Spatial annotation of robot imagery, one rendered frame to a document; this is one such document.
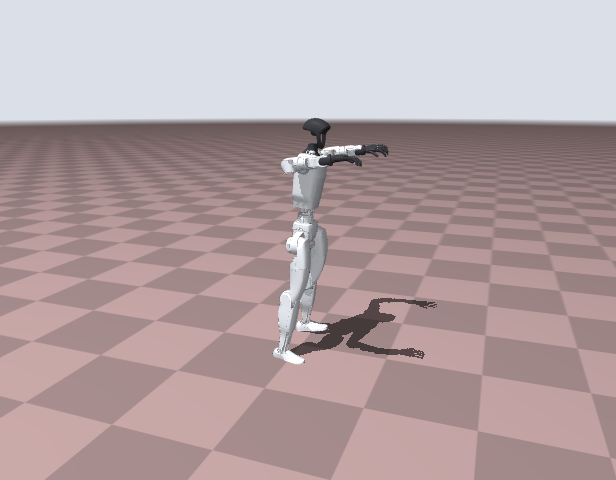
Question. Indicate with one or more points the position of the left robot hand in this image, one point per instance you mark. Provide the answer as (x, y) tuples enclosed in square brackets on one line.
[(372, 149)]

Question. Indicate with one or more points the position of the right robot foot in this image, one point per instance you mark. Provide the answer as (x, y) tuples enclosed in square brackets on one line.
[(289, 356)]

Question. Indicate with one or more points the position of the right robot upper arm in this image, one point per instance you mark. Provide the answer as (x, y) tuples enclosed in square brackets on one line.
[(287, 168)]

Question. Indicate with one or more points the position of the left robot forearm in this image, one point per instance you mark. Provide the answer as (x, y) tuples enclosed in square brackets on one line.
[(348, 150)]

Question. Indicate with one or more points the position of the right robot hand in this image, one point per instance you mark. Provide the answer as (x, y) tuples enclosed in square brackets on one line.
[(338, 158)]

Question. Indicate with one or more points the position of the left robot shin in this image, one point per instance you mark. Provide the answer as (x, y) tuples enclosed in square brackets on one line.
[(307, 301)]

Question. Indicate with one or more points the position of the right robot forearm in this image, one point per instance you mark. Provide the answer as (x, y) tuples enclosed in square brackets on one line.
[(306, 163)]

